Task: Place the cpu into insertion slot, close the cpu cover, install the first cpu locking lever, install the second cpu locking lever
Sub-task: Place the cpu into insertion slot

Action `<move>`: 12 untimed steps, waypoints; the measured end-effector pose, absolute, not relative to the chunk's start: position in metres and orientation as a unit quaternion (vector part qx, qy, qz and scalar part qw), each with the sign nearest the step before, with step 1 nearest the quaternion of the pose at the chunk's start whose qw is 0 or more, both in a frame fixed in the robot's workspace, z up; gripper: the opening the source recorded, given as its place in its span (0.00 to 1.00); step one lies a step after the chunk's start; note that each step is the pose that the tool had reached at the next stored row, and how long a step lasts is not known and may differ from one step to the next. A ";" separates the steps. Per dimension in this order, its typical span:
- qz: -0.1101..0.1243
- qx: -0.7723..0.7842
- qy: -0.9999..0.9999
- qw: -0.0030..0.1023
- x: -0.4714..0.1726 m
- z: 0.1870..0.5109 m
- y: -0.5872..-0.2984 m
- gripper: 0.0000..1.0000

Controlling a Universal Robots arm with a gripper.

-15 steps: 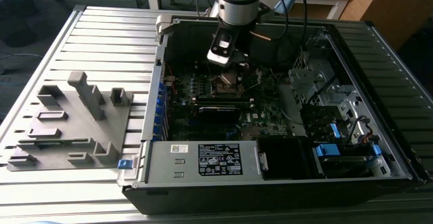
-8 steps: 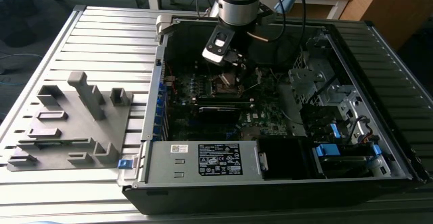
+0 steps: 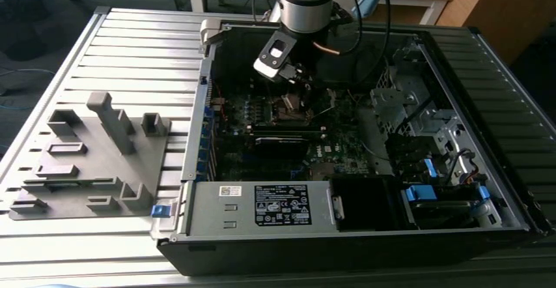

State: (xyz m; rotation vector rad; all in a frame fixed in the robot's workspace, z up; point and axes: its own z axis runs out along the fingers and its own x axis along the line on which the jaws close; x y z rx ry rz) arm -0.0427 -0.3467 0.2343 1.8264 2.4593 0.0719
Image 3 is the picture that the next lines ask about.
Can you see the silver CPU plate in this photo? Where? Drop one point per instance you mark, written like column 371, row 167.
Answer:
column 290, row 101

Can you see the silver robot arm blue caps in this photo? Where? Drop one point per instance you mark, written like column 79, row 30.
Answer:
column 304, row 11

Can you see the CPU socket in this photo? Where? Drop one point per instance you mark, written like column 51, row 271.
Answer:
column 280, row 120

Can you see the black RAM slot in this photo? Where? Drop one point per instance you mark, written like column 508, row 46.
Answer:
column 288, row 135
column 287, row 132
column 287, row 125
column 287, row 129

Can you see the silver metal drive cage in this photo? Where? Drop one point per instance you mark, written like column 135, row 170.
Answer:
column 388, row 100

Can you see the green motherboard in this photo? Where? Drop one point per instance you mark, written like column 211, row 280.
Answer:
column 343, row 144

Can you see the black graphics card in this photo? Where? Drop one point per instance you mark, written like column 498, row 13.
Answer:
column 280, row 152

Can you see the brown chipset heatsink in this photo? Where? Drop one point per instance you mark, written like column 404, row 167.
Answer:
column 322, row 169

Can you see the blue plastic clip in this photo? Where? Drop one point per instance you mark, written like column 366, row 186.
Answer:
column 430, row 167

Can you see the black plastic shroud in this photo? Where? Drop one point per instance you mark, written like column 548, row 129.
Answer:
column 364, row 203

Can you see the hard disk in blue carrier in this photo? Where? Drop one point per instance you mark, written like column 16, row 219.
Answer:
column 419, row 193

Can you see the wooden cabinet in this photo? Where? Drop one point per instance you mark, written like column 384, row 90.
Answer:
column 512, row 11

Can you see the grey power supply unit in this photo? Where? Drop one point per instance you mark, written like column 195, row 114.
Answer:
column 204, row 210

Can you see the blue plastic tab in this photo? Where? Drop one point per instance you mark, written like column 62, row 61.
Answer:
column 483, row 193

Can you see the blue case latch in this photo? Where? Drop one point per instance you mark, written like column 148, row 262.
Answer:
column 160, row 211

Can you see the grey parts rack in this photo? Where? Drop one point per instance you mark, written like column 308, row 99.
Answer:
column 104, row 170

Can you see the black open PC case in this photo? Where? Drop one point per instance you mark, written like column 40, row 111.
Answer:
column 304, row 258

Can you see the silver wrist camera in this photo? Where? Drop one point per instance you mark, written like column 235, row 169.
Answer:
column 274, row 60

